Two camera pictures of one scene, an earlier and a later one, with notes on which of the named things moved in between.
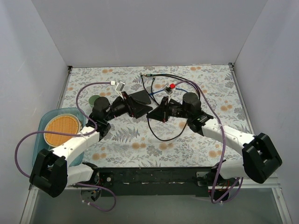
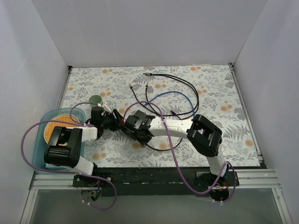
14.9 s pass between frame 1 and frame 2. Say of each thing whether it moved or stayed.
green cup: stayed
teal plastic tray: stayed
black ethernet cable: moved
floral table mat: stayed
